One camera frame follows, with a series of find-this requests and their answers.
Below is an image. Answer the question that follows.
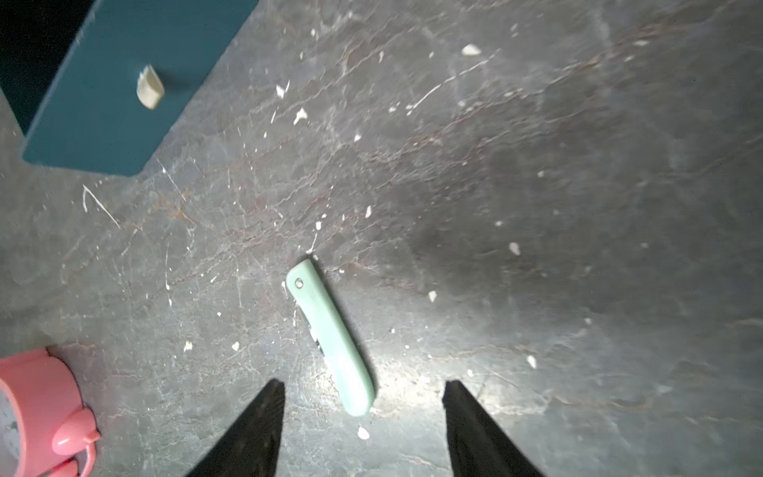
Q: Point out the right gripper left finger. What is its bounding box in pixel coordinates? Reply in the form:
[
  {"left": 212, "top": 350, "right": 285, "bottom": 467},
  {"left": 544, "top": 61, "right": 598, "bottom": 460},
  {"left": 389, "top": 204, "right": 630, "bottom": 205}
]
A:
[{"left": 188, "top": 379, "right": 285, "bottom": 477}]

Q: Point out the pink alarm clock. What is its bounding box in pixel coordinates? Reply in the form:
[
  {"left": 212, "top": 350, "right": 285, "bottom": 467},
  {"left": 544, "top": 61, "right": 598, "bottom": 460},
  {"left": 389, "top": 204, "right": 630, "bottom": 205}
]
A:
[{"left": 1, "top": 348, "right": 101, "bottom": 476}]

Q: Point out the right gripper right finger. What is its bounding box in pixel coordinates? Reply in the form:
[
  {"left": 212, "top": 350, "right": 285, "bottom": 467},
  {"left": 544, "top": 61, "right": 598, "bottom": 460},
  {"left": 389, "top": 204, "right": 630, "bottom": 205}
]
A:
[{"left": 442, "top": 381, "right": 542, "bottom": 477}]

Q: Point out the teal bottom drawer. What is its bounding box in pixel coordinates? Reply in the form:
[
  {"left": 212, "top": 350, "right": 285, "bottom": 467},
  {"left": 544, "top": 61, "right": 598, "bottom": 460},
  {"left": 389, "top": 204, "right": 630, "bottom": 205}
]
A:
[{"left": 1, "top": 1, "right": 256, "bottom": 176}]

